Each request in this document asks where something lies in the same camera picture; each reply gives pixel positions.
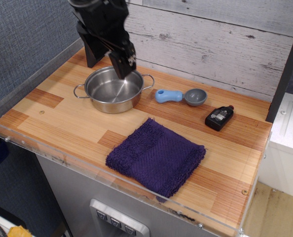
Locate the yellow tape object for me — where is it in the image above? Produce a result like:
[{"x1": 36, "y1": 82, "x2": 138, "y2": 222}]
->
[{"x1": 7, "y1": 226, "x2": 33, "y2": 237}]

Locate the small black bottle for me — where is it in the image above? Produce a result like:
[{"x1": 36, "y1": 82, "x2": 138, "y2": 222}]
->
[{"x1": 205, "y1": 105, "x2": 234, "y2": 131}]

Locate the white side cabinet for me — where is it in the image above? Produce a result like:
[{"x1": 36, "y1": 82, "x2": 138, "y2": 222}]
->
[{"x1": 258, "y1": 93, "x2": 293, "y2": 196}]

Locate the blue grey ice cream scoop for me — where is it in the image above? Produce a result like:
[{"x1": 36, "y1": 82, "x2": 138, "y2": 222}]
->
[{"x1": 155, "y1": 88, "x2": 208, "y2": 107}]

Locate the dark grey left post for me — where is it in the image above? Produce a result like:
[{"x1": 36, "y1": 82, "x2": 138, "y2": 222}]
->
[{"x1": 84, "y1": 43, "x2": 105, "y2": 68}]

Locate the stainless steel pot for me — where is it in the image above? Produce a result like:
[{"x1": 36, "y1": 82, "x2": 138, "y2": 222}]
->
[{"x1": 73, "y1": 66, "x2": 155, "y2": 114}]

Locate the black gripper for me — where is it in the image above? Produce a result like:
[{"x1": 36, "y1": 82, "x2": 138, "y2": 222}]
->
[{"x1": 69, "y1": 0, "x2": 137, "y2": 79}]

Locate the dark grey post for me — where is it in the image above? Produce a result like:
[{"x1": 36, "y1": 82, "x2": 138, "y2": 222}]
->
[
  {"x1": 84, "y1": 43, "x2": 105, "y2": 68},
  {"x1": 265, "y1": 44, "x2": 293, "y2": 123}
]

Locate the purple towel cloth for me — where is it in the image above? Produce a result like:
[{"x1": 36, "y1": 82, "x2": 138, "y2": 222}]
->
[{"x1": 106, "y1": 118, "x2": 206, "y2": 198}]

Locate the silver dispenser button panel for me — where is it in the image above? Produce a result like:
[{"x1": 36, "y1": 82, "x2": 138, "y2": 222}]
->
[{"x1": 89, "y1": 198, "x2": 150, "y2": 237}]

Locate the dark grey right post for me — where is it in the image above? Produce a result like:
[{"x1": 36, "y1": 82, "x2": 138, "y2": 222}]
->
[{"x1": 265, "y1": 44, "x2": 293, "y2": 123}]

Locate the clear acrylic front guard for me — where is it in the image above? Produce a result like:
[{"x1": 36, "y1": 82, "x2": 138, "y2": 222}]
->
[{"x1": 0, "y1": 119, "x2": 257, "y2": 237}]

